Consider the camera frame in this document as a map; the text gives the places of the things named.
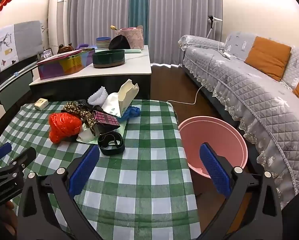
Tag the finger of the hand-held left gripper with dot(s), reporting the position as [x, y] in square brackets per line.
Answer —
[0, 151]
[19, 161]

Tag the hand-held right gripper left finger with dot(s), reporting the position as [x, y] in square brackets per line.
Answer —
[85, 170]

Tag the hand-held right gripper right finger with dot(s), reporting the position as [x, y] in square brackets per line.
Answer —
[215, 170]

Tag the pale green printed leaflet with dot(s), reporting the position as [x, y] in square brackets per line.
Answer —
[85, 137]

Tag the pink plastic bin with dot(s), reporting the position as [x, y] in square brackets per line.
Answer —
[214, 132]

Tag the red plastic bag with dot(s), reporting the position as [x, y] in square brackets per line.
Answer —
[64, 127]

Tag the maroon patterned box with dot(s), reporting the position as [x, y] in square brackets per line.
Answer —
[105, 118]

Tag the small white box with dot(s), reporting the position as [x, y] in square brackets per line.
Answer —
[40, 103]

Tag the leopard print ribbon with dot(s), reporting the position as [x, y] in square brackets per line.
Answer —
[70, 107]

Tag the black wrapper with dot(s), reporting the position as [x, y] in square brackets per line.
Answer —
[85, 103]

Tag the white paper bag green print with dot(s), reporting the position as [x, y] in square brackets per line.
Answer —
[112, 105]

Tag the white frilly paper liner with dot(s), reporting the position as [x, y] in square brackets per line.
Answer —
[97, 96]

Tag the cream paper carton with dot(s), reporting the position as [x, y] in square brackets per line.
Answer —
[125, 92]

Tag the person's left hand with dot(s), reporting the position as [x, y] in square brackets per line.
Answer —
[9, 217]

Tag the green checked tablecloth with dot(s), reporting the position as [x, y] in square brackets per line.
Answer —
[144, 167]

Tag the dark television cabinet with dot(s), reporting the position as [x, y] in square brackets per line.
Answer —
[14, 92]

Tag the grey quilted sofa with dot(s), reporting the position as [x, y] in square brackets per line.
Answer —
[252, 100]

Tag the black television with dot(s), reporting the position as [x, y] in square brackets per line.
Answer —
[22, 63]

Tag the colourful rectangular box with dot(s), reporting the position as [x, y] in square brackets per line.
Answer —
[64, 67]

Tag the white coffee table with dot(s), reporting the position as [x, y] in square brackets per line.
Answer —
[129, 65]

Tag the dark green round tin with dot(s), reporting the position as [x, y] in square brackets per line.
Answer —
[108, 57]

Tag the grey printed television cover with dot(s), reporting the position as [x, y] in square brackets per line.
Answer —
[27, 37]

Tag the brown teapot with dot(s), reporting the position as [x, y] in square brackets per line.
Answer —
[64, 49]

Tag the stack of coloured bowls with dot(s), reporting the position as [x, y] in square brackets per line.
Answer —
[103, 42]

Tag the pale green rolled mat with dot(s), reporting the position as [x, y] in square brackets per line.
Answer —
[134, 50]

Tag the black hat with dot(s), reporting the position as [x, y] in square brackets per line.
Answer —
[119, 42]

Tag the pink fabric basket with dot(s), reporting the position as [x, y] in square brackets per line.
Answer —
[135, 38]

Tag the white standing air conditioner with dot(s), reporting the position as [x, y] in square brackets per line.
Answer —
[58, 17]

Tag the yellow flower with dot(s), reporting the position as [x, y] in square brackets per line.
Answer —
[113, 27]

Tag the white floor lamp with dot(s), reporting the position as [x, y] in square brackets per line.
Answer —
[210, 20]

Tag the grey curtain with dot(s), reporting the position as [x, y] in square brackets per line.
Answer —
[184, 12]
[97, 10]

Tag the teal curtain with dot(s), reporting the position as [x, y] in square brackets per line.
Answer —
[139, 10]

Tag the small photo frame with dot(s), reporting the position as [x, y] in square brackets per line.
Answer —
[46, 53]

